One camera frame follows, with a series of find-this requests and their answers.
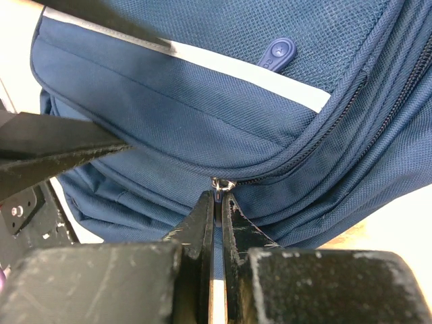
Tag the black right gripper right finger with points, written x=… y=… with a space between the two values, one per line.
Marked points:
x=266 y=283

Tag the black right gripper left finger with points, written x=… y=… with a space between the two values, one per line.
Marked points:
x=167 y=281

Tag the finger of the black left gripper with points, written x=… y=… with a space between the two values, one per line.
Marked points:
x=35 y=148
x=99 y=13

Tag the navy blue student backpack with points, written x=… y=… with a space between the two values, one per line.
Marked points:
x=319 y=112

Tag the black metal base plate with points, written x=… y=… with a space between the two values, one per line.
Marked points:
x=33 y=218

